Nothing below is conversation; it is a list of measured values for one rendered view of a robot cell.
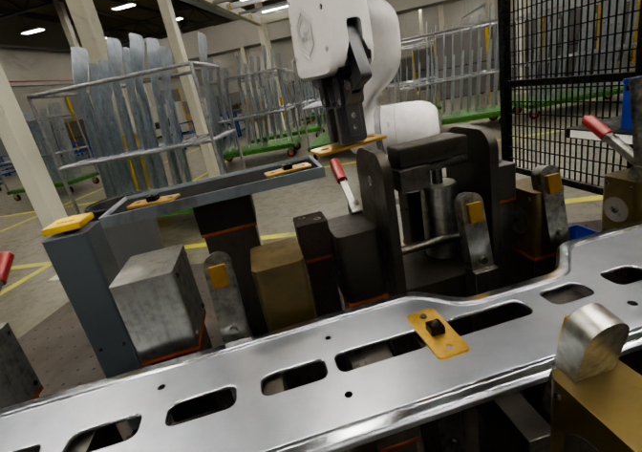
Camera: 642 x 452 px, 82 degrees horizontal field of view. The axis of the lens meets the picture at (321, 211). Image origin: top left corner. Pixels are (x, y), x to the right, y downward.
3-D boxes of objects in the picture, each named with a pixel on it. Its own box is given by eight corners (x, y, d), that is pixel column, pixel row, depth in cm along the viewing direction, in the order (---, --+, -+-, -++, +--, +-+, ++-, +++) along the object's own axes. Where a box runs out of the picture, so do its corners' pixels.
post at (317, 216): (340, 421, 69) (296, 226, 56) (333, 401, 73) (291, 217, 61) (365, 413, 69) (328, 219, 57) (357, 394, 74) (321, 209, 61)
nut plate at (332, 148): (322, 156, 39) (320, 145, 38) (309, 152, 42) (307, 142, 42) (389, 137, 41) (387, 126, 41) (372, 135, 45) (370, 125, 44)
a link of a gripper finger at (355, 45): (329, 0, 35) (322, 53, 39) (368, 49, 31) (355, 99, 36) (339, -1, 35) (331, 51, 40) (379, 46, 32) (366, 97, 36)
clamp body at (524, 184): (533, 378, 70) (533, 194, 58) (496, 343, 80) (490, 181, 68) (563, 368, 71) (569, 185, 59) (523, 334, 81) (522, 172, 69)
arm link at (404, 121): (376, 187, 106) (365, 104, 97) (444, 182, 101) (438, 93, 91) (373, 205, 96) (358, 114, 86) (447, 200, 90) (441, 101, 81)
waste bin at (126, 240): (103, 295, 304) (68, 214, 281) (139, 266, 351) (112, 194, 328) (157, 290, 295) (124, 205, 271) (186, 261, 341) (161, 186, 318)
